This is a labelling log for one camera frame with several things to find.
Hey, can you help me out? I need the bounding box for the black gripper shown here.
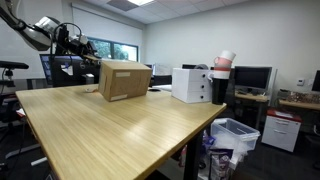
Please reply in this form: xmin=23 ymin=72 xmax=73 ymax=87
xmin=64 ymin=33 xmax=100 ymax=62

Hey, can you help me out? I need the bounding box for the brown cardboard shipping box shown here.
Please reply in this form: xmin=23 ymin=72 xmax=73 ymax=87
xmin=97 ymin=59 xmax=153 ymax=102

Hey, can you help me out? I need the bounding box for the black Dell monitor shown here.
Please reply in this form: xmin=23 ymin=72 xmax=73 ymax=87
xmin=49 ymin=56 xmax=100 ymax=88

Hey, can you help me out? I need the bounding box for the monitor with lit screen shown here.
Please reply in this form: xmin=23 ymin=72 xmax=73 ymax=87
xmin=39 ymin=53 xmax=86 ymax=86

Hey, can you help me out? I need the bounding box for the grey ceiling vent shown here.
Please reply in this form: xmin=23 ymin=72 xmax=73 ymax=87
xmin=106 ymin=0 xmax=139 ymax=13

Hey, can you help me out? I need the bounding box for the small dark monitor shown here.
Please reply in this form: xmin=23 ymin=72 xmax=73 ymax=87
xmin=143 ymin=63 xmax=155 ymax=75

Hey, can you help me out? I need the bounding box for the rectangular ceiling light panel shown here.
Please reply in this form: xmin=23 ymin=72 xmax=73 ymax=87
xmin=126 ymin=0 xmax=156 ymax=7

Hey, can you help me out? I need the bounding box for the white drawer unit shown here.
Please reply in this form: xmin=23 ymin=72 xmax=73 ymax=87
xmin=171 ymin=67 xmax=214 ymax=104

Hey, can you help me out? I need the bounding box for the grey tape roll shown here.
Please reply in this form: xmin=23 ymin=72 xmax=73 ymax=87
xmin=193 ymin=63 xmax=210 ymax=70

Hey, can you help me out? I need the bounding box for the pink cup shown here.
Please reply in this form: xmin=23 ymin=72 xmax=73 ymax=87
xmin=213 ymin=55 xmax=233 ymax=69

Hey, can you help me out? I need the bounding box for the white mug with red band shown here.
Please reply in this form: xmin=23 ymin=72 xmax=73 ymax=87
xmin=207 ymin=66 xmax=232 ymax=80

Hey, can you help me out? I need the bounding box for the plain white cup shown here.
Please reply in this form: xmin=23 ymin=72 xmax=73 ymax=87
xmin=218 ymin=49 xmax=237 ymax=62

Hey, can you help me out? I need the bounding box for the black table leg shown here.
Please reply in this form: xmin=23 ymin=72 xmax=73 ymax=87
xmin=183 ymin=128 xmax=204 ymax=180

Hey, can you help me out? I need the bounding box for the black widescreen monitor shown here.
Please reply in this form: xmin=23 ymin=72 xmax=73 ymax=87
xmin=233 ymin=65 xmax=273 ymax=91

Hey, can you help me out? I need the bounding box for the clear plastic storage bin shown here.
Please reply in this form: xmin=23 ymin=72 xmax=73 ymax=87
xmin=210 ymin=117 xmax=261 ymax=158

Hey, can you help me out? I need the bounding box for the wooden office desk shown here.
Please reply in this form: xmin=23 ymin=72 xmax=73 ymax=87
xmin=278 ymin=99 xmax=320 ymax=112
xmin=234 ymin=92 xmax=270 ymax=131

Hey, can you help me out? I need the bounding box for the dark snack bag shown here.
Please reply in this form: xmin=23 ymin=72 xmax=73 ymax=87
xmin=208 ymin=148 xmax=234 ymax=180

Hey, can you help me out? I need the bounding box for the white red filing cabinet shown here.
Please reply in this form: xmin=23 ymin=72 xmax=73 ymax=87
xmin=261 ymin=108 xmax=303 ymax=153

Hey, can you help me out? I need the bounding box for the pile of snack packets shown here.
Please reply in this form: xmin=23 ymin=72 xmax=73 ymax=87
xmin=286 ymin=91 xmax=320 ymax=104

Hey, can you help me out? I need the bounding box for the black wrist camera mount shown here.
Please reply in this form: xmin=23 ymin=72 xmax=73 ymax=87
xmin=52 ymin=24 xmax=69 ymax=54

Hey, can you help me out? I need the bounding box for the window with dark frame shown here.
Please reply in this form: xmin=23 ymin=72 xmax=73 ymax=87
xmin=87 ymin=36 xmax=139 ymax=63

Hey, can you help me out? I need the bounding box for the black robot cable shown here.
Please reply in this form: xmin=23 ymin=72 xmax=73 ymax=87
xmin=51 ymin=21 xmax=83 ymax=43

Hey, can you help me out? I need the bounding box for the black camera on stand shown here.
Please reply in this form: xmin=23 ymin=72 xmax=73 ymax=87
xmin=0 ymin=60 xmax=30 ymax=88

